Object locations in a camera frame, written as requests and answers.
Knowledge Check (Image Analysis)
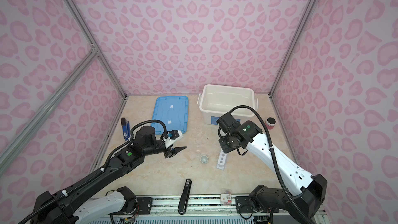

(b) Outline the clear glass petri dish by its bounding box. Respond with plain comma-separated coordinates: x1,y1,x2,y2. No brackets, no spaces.
194,132,209,146

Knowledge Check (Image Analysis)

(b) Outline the small white ceramic crucible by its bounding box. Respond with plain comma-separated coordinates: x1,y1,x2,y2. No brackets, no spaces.
200,155,209,164

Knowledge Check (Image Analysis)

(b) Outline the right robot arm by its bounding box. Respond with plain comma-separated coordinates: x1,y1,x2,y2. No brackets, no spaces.
217,113,328,224

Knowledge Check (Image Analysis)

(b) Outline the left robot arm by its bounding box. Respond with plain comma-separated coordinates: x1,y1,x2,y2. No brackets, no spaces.
21,125,184,224

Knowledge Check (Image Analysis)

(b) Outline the white test tube rack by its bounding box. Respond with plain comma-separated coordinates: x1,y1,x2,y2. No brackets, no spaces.
216,150,227,170

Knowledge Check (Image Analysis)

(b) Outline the blue plastic bin lid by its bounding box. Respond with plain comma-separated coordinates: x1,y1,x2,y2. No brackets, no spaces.
152,96,189,134

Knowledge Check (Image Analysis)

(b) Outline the black stapler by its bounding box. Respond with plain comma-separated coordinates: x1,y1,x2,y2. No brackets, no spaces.
178,179,192,215

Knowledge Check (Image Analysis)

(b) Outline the white plastic storage bin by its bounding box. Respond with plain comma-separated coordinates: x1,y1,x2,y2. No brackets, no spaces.
197,85,259,125

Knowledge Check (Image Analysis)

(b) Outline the pink jar black lid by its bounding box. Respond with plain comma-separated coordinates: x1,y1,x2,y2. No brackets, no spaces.
265,117,276,130

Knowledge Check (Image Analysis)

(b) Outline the staples box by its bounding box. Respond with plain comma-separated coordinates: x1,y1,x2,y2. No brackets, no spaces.
220,188,232,206

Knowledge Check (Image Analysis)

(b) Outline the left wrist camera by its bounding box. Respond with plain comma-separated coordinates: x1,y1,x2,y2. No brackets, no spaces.
164,130,183,149

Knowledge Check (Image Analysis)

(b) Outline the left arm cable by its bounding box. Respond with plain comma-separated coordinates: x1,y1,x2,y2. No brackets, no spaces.
130,119,169,141

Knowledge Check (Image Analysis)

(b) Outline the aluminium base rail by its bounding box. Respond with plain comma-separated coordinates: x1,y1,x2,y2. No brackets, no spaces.
60,192,327,224

